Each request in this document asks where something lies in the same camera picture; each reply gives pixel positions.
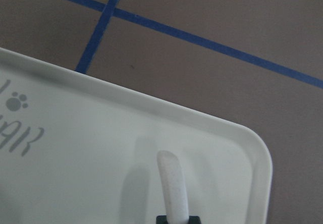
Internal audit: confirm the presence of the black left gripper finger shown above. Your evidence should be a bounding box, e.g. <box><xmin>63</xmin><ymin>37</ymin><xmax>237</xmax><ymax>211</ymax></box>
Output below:
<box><xmin>156</xmin><ymin>215</ymin><xmax>201</xmax><ymax>224</ymax></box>

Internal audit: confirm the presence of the white ceramic spoon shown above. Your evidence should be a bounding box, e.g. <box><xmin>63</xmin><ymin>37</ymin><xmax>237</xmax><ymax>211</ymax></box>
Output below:
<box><xmin>157</xmin><ymin>150</ymin><xmax>189</xmax><ymax>223</ymax></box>

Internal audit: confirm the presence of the white bear serving tray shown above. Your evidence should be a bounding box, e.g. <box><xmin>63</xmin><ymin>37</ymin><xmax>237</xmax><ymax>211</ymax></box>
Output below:
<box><xmin>1</xmin><ymin>49</ymin><xmax>273</xmax><ymax>223</ymax></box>

